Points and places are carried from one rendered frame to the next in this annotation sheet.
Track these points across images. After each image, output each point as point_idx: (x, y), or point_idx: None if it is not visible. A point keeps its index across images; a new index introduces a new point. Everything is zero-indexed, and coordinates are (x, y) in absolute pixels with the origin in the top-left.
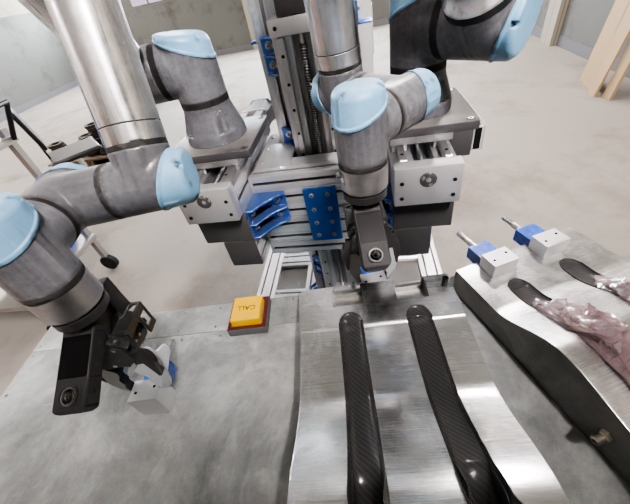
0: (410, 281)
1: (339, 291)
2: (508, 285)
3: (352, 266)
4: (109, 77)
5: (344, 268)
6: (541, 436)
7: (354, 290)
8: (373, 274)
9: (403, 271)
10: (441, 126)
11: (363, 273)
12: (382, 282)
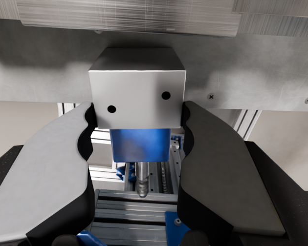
0: (43, 102)
1: (221, 104)
2: None
3: (234, 153)
4: None
5: (157, 166)
6: None
7: (249, 28)
8: (134, 120)
9: (98, 155)
10: None
11: (162, 134)
12: (97, 14)
